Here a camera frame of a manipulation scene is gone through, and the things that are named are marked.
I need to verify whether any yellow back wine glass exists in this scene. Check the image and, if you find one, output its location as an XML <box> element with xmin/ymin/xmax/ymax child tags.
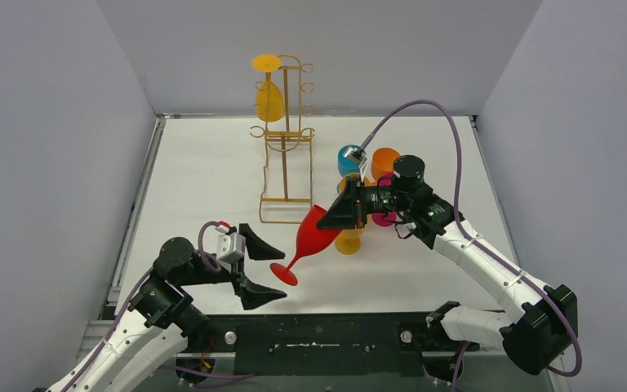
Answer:
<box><xmin>252</xmin><ymin>54</ymin><xmax>285</xmax><ymax>123</ymax></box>

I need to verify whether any yellow wine glass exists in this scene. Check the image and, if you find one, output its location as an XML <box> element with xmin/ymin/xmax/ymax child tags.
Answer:
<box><xmin>337</xmin><ymin>172</ymin><xmax>371</xmax><ymax>194</ymax></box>
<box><xmin>252</xmin><ymin>54</ymin><xmax>285</xmax><ymax>123</ymax></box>
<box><xmin>334</xmin><ymin>228</ymin><xmax>365</xmax><ymax>255</ymax></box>

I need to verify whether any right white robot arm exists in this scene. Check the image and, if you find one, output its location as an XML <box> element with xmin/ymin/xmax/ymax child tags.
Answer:
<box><xmin>317</xmin><ymin>155</ymin><xmax>580</xmax><ymax>375</ymax></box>

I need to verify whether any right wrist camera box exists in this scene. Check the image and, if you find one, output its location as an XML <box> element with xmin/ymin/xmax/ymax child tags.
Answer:
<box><xmin>344</xmin><ymin>145</ymin><xmax>369</xmax><ymax>179</ymax></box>

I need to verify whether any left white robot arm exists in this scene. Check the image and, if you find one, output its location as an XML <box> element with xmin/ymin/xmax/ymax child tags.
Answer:
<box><xmin>48</xmin><ymin>221</ymin><xmax>286</xmax><ymax>391</ymax></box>

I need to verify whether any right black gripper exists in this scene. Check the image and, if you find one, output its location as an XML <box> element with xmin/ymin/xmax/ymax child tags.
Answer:
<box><xmin>318</xmin><ymin>175</ymin><xmax>411</xmax><ymax>229</ymax></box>

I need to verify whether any orange plastic wine glass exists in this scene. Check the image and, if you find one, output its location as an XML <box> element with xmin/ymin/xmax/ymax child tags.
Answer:
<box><xmin>371</xmin><ymin>147</ymin><xmax>400</xmax><ymax>183</ymax></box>

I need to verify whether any blue plastic wine glass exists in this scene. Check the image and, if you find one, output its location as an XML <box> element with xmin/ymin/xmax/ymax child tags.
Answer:
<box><xmin>337</xmin><ymin>145</ymin><xmax>359</xmax><ymax>177</ymax></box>

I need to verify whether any gold wire glass rack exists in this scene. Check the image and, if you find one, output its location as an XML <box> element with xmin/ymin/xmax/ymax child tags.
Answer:
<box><xmin>250</xmin><ymin>54</ymin><xmax>316</xmax><ymax>224</ymax></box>

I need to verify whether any black base frame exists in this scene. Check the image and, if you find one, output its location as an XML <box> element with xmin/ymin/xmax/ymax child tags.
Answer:
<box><xmin>175</xmin><ymin>312</ymin><xmax>462</xmax><ymax>381</ymax></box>

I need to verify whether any magenta plastic wine glass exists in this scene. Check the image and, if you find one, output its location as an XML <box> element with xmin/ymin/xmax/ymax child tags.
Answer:
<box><xmin>371</xmin><ymin>172</ymin><xmax>397</xmax><ymax>227</ymax></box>

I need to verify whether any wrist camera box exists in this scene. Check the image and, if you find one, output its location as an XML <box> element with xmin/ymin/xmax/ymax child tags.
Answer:
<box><xmin>344</xmin><ymin>145</ymin><xmax>369</xmax><ymax>179</ymax></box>
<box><xmin>216</xmin><ymin>225</ymin><xmax>246</xmax><ymax>265</ymax></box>

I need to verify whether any red plastic wine glass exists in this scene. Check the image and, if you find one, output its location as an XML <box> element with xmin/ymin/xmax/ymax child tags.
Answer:
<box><xmin>270</xmin><ymin>205</ymin><xmax>341</xmax><ymax>286</ymax></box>

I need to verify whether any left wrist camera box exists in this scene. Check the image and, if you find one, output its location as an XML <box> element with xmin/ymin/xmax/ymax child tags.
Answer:
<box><xmin>216</xmin><ymin>225</ymin><xmax>246</xmax><ymax>265</ymax></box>

